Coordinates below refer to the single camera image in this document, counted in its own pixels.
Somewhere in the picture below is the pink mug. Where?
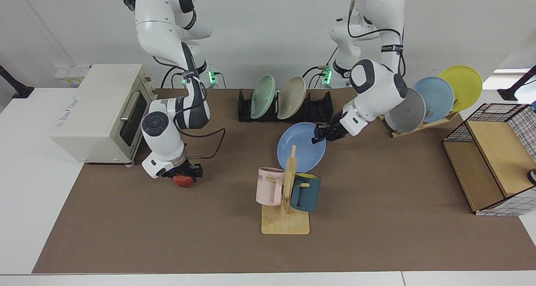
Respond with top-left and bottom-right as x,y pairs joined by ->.
256,167 -> 286,206

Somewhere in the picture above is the black stand foot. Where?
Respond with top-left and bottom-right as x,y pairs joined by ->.
0,64 -> 35,99
497,65 -> 536,101

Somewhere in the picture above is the teal mug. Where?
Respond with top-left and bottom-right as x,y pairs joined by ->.
290,173 -> 322,213

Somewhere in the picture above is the white wall socket box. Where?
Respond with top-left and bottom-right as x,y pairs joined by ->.
54,65 -> 91,88

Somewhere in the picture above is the grey plate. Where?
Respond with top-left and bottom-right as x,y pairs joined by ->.
384,88 -> 426,134

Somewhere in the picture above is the black dish rack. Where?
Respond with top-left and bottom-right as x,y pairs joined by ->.
237,89 -> 334,123

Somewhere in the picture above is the wooden plate rack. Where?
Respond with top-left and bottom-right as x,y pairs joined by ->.
378,110 -> 460,139

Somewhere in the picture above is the wire basket with wooden floor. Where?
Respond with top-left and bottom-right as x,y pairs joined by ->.
443,103 -> 536,216

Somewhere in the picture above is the light blue plate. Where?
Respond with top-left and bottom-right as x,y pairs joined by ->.
412,76 -> 455,123

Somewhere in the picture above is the brown table cloth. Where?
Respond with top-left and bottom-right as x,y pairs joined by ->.
32,88 -> 536,274

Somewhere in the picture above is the pale toaster oven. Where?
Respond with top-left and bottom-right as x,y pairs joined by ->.
49,64 -> 158,166

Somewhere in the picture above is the black base cable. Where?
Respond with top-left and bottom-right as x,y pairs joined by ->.
302,47 -> 338,89
161,66 -> 186,89

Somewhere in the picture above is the pale green plate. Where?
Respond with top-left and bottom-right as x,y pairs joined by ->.
250,75 -> 277,120

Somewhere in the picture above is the wooden cup stand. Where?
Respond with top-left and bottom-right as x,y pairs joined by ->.
261,145 -> 311,235

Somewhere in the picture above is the beige plate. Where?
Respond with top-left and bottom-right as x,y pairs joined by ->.
277,76 -> 307,120

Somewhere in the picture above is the yellow plate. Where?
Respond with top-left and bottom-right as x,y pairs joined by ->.
439,65 -> 483,112

